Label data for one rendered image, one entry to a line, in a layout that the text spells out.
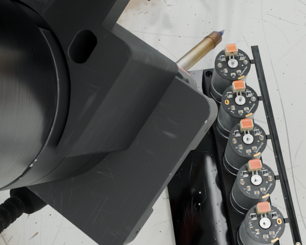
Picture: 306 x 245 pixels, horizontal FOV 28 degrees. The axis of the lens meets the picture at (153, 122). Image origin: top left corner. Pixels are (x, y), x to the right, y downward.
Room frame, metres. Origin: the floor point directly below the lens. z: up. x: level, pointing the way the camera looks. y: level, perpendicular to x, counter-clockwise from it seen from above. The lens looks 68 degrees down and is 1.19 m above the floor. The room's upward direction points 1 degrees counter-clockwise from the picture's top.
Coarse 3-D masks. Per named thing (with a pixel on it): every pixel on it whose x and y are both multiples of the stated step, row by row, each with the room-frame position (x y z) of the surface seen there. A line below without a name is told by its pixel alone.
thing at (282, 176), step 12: (252, 48) 0.21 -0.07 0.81; (252, 60) 0.20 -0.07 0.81; (264, 84) 0.18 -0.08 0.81; (264, 96) 0.17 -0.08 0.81; (264, 108) 0.16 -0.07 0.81; (276, 132) 0.14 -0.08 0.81; (276, 144) 0.13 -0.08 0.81; (276, 156) 0.13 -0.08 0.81; (288, 192) 0.10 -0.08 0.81; (288, 204) 0.09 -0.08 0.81; (288, 216) 0.09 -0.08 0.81; (300, 240) 0.07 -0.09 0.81
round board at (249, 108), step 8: (248, 88) 0.18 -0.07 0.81; (224, 96) 0.17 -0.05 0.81; (232, 96) 0.17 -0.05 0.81; (248, 96) 0.17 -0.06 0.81; (256, 96) 0.17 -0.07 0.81; (224, 104) 0.16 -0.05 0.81; (232, 104) 0.16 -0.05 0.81; (248, 104) 0.16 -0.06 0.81; (256, 104) 0.16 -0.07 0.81; (232, 112) 0.16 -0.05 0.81; (240, 112) 0.16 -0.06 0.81; (248, 112) 0.16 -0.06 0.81
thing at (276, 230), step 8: (272, 208) 0.09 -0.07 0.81; (248, 216) 0.09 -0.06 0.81; (256, 216) 0.09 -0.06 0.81; (264, 216) 0.09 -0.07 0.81; (272, 216) 0.09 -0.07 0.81; (280, 216) 0.09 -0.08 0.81; (256, 224) 0.08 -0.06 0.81; (272, 224) 0.08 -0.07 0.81; (280, 224) 0.08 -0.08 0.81; (248, 232) 0.08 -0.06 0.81; (256, 232) 0.08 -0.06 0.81; (264, 232) 0.08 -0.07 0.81; (272, 232) 0.08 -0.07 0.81; (280, 232) 0.08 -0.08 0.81; (256, 240) 0.07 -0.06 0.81; (264, 240) 0.07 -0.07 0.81; (272, 240) 0.07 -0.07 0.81
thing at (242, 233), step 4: (244, 220) 0.09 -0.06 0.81; (260, 220) 0.08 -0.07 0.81; (264, 220) 0.08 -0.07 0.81; (268, 220) 0.08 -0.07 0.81; (244, 224) 0.08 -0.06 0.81; (260, 224) 0.08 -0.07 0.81; (264, 224) 0.08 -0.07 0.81; (268, 224) 0.08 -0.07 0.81; (240, 228) 0.09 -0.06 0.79; (244, 228) 0.08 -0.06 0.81; (264, 228) 0.08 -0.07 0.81; (268, 228) 0.08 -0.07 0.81; (240, 232) 0.08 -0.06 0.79; (244, 232) 0.08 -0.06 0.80; (240, 236) 0.08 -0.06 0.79; (244, 236) 0.08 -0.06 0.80; (248, 236) 0.08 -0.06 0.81; (240, 240) 0.08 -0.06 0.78; (244, 240) 0.08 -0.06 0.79; (248, 240) 0.08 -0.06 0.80; (252, 240) 0.07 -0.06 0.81; (240, 244) 0.08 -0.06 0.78; (244, 244) 0.08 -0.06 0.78; (248, 244) 0.07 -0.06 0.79; (252, 244) 0.07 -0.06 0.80; (256, 244) 0.07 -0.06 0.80; (260, 244) 0.07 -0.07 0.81; (264, 244) 0.07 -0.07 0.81; (268, 244) 0.07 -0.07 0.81; (272, 244) 0.07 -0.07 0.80
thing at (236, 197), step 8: (256, 176) 0.11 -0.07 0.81; (256, 184) 0.11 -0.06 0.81; (232, 192) 0.11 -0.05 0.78; (240, 192) 0.10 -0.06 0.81; (232, 200) 0.11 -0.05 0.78; (240, 200) 0.10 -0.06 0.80; (248, 200) 0.10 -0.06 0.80; (256, 200) 0.10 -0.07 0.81; (264, 200) 0.10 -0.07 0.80; (240, 208) 0.10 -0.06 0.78; (248, 208) 0.10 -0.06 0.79
